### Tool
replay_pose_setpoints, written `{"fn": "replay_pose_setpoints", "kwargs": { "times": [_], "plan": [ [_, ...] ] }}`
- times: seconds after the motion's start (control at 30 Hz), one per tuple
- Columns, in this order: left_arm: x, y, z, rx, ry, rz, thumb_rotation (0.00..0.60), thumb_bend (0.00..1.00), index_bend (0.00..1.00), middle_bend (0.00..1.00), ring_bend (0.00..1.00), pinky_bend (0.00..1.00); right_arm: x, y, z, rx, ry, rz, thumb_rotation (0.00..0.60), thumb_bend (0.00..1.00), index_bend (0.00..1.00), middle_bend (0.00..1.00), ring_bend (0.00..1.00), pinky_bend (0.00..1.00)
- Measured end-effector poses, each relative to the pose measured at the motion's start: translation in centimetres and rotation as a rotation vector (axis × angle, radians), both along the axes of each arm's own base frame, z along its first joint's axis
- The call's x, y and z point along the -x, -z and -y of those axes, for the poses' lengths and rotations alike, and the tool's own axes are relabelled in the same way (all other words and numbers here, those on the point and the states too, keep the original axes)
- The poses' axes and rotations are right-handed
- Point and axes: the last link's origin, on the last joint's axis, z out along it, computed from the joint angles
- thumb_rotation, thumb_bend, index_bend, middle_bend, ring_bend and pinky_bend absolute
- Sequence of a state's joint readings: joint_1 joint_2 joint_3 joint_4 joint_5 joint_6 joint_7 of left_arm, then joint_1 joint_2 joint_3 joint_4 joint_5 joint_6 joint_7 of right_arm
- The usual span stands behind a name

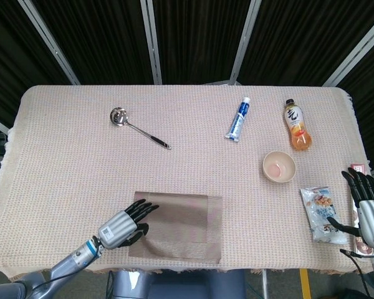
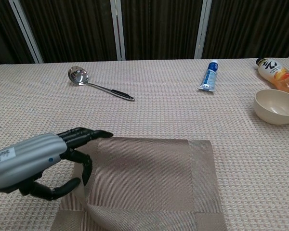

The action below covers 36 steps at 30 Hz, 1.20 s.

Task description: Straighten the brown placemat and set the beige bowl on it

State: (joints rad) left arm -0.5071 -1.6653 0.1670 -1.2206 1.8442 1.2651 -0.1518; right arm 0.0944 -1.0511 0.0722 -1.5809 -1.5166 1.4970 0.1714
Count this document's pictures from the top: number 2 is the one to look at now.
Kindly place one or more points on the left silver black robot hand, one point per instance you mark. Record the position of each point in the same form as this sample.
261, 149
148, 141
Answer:
26, 158

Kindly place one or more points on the brown woven placemat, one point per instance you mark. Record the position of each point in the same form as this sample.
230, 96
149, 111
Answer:
147, 180

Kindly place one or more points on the light brown bowl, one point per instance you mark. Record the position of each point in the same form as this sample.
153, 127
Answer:
267, 115

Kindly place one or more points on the dark pleated curtain panel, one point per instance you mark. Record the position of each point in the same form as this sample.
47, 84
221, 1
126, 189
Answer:
72, 29
2, 29
250, 29
159, 29

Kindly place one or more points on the beige woven tablecloth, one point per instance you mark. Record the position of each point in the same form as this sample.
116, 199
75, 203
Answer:
159, 115

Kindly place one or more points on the blue white toothpaste tube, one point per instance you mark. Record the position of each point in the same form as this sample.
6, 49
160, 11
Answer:
209, 77

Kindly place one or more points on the orange drink bottle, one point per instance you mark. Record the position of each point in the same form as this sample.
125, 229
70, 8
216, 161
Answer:
272, 69

